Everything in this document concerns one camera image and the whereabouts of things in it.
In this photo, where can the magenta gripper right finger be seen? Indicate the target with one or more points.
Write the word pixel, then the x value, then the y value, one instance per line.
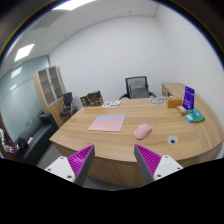
pixel 148 162

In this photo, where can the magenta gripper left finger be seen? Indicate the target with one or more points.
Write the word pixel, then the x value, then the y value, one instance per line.
pixel 80 163

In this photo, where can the pink computer mouse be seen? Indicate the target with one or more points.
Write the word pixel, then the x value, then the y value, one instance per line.
pixel 142 131

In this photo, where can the pink blue mouse pad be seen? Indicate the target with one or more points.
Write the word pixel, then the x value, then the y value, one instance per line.
pixel 110 123

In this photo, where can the wooden curved desk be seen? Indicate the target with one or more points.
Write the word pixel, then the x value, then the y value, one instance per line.
pixel 154 124

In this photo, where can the black sofa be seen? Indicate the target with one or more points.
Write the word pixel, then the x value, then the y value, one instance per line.
pixel 35 139

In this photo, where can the small black chair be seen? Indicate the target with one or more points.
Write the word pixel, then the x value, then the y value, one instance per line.
pixel 68 107

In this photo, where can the round silver coaster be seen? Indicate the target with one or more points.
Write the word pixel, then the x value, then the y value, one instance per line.
pixel 158 101

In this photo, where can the small beige box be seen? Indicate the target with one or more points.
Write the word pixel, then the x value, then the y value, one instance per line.
pixel 182 110

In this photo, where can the brown cardboard tissue box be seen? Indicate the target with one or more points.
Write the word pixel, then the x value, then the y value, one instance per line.
pixel 174 102

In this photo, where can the green teal box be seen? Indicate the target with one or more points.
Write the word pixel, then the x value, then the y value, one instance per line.
pixel 196 115

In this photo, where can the green white booklet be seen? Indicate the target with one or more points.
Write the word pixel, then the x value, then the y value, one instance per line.
pixel 111 103

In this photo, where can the grey mesh office chair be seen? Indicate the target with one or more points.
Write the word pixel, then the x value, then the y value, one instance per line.
pixel 137 87

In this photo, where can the purple standing sign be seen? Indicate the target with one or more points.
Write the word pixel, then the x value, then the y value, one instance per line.
pixel 188 102

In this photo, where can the wooden glass-door cabinet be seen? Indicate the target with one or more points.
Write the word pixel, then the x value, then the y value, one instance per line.
pixel 50 90

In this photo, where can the ceiling light panel left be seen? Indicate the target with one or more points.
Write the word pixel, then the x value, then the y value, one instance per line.
pixel 24 52

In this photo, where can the ceiling light panel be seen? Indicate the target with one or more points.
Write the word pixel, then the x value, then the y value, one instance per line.
pixel 24 52
pixel 72 4

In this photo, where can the desk cable grommet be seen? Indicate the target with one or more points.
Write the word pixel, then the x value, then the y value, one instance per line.
pixel 172 139

